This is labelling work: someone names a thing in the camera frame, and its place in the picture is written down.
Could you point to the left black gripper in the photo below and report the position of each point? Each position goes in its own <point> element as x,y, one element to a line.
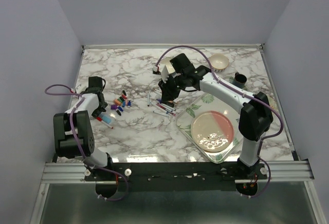
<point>95,113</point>

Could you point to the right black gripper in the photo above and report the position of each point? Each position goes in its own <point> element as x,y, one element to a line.
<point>167,94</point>

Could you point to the red thin marker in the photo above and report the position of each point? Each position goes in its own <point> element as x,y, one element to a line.
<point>103,122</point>

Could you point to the maroon gel pen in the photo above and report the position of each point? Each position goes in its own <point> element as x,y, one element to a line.
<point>167,107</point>

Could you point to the white pen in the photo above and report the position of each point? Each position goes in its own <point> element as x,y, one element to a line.
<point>148,100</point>

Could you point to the blue capped white marker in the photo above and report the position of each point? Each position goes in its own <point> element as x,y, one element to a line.
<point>161,114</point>

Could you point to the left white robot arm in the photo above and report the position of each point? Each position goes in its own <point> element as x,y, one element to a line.
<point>73,134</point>

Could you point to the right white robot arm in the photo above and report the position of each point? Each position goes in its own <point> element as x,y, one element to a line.
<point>254,110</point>

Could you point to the dark rimmed ceramic bowl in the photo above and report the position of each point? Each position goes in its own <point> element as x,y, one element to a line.
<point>166,62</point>

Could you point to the floral rectangular tray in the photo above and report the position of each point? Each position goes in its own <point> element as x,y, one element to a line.
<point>208,102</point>

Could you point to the striped cream bowl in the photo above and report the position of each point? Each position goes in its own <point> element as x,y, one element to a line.
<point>219,62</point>

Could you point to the pink and cream plate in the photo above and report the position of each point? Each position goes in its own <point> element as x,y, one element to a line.
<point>212,131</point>

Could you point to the small black cup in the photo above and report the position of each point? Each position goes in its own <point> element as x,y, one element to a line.
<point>239,80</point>

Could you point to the black mounting base bar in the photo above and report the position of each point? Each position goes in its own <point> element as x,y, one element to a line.
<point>176,176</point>

